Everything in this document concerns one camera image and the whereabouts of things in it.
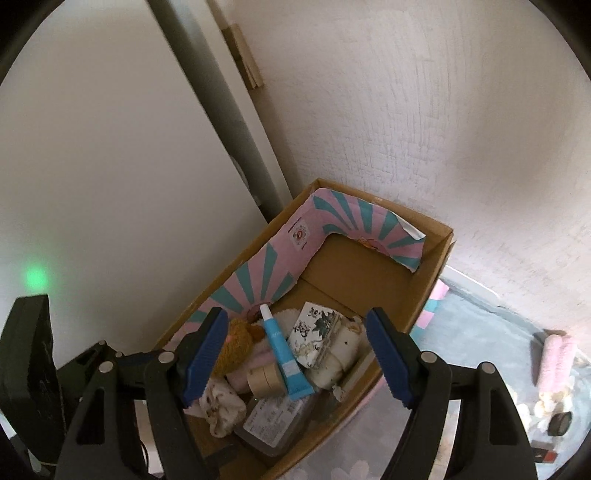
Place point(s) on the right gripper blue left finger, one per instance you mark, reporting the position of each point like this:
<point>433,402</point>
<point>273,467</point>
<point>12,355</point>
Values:
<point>200,351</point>

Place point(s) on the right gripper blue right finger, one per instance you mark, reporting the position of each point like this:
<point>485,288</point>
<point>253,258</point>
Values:
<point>382,336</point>

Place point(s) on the brown fuzzy sock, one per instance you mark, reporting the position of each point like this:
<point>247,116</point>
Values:
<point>237,347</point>

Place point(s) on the kraft paper tape roll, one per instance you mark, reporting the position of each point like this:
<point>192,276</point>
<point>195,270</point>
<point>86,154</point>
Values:
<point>266,381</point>

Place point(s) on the white tissue pack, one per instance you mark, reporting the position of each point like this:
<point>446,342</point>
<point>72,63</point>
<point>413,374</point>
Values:
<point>312,333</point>

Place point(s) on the clear cotton swab box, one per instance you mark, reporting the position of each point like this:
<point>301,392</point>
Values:
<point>272,424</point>

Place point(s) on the blue cream tube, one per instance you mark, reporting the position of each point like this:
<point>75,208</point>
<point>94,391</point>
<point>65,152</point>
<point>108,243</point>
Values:
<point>297,384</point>

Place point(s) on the pink fluffy sock back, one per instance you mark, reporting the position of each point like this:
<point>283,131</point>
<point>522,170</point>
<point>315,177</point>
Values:
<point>556,364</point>

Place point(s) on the pink fluffy sock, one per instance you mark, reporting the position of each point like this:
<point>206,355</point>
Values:
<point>556,364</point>
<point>262,354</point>

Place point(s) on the black round jar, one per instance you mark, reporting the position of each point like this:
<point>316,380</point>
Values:
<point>559,424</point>

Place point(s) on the pink fluffy sock front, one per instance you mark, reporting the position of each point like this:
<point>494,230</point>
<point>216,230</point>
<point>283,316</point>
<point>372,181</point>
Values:
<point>262,354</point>

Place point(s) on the dark red lipstick box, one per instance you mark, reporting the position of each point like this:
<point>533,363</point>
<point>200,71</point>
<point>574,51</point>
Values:
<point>544,453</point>

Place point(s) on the white metal tray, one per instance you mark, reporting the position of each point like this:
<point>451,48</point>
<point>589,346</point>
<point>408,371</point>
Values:
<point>478,292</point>

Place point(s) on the pink teal cardboard box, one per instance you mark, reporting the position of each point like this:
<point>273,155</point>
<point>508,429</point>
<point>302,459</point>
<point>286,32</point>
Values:
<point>340,248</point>

